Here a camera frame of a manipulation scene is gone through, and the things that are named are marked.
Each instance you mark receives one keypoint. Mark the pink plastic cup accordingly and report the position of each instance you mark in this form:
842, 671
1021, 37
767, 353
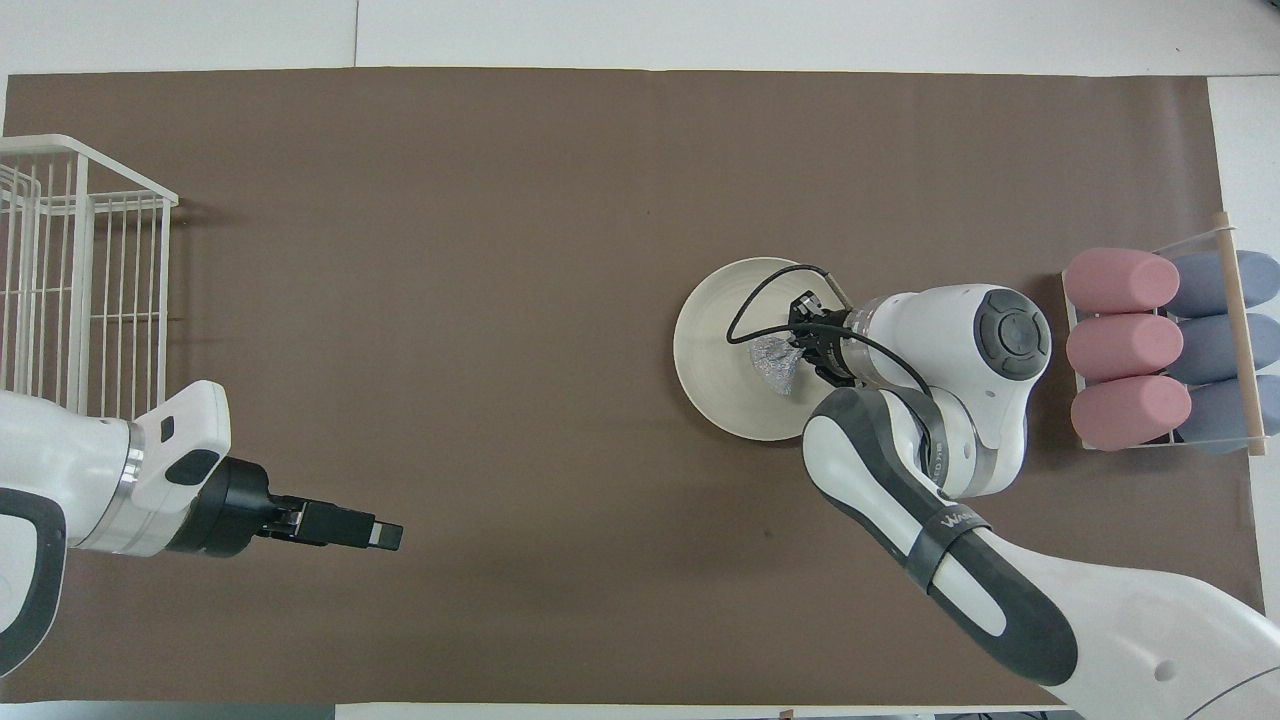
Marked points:
1125, 347
1130, 412
1120, 280

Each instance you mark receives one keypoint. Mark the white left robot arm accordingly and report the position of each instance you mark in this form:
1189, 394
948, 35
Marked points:
60, 460

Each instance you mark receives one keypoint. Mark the blue plastic cup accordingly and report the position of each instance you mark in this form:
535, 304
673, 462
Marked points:
1215, 415
1205, 285
1210, 350

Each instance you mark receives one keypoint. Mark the cup rack with wooden bar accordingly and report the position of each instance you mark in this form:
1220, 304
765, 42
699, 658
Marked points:
1238, 330

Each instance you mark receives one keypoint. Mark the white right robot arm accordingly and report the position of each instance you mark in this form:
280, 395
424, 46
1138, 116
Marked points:
950, 330

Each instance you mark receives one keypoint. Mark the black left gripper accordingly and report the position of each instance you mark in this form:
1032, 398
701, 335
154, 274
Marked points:
230, 510

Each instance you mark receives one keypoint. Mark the cream round plate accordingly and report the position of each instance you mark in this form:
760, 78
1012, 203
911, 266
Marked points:
720, 385

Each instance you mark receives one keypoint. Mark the brown table mat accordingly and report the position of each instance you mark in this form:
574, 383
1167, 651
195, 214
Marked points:
500, 300

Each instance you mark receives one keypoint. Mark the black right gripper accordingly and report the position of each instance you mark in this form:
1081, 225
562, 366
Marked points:
822, 320

